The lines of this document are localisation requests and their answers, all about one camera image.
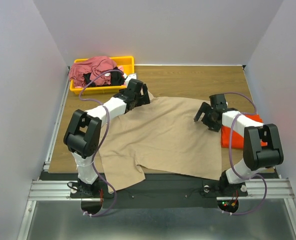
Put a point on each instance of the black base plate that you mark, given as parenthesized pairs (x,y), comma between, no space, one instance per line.
(155,192)

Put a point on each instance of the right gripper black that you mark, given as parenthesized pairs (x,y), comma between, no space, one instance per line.
(209,115)

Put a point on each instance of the beige t shirt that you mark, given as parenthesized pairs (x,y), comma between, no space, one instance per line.
(160,136)

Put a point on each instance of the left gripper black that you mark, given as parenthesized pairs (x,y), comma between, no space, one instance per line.
(144,99)

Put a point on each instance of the aluminium frame rail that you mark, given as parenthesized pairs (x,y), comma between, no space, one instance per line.
(48,190)

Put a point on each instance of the yellow plastic bin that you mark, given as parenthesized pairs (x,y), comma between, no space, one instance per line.
(127,62)

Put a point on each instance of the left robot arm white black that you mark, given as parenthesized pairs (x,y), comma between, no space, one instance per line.
(83,135)

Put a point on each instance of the pink t shirt in bin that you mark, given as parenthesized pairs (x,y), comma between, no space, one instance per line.
(93,66)

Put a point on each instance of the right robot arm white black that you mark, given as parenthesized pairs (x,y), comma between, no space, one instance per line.
(262,146)

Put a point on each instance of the orange folded t shirt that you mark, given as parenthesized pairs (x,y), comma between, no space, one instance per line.
(237,139)

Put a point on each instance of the black t shirt in bin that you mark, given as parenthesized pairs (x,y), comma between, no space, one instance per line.
(118,77)

